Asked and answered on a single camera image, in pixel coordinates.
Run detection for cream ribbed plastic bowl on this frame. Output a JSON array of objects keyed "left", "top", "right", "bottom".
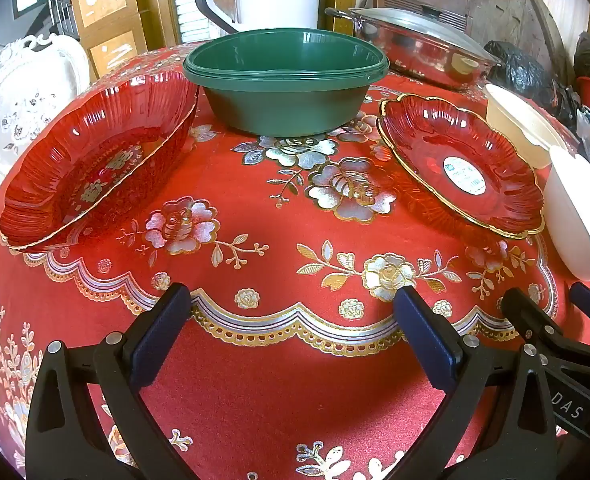
[{"left": 484, "top": 82, "right": 567, "bottom": 169}]

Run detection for white ornate chair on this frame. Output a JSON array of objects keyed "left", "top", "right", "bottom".
[{"left": 0, "top": 34, "right": 90, "bottom": 184}]

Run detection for red floral tablecloth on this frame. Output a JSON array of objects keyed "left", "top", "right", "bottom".
[{"left": 0, "top": 46, "right": 590, "bottom": 479}]

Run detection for wooden cabinet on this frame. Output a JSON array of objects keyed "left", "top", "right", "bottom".
[{"left": 72, "top": 0, "right": 179, "bottom": 79}]

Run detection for red plate with sticker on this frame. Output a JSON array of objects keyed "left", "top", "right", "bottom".
[{"left": 377, "top": 93, "right": 544, "bottom": 240}]

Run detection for white plastic bowl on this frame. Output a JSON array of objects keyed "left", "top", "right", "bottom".
[{"left": 543, "top": 146, "right": 590, "bottom": 282}]

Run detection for steel pan with lid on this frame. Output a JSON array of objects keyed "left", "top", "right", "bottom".
[{"left": 324, "top": 8, "right": 501, "bottom": 91}]

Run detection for green plastic bowl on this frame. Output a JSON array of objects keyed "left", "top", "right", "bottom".
[{"left": 183, "top": 28, "right": 389, "bottom": 138}]

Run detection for red scalloped plate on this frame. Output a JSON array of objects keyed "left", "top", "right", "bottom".
[{"left": 0, "top": 70, "right": 199, "bottom": 252}]

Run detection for black garbage bag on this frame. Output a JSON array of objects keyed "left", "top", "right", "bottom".
[{"left": 484, "top": 40, "right": 578, "bottom": 132}]

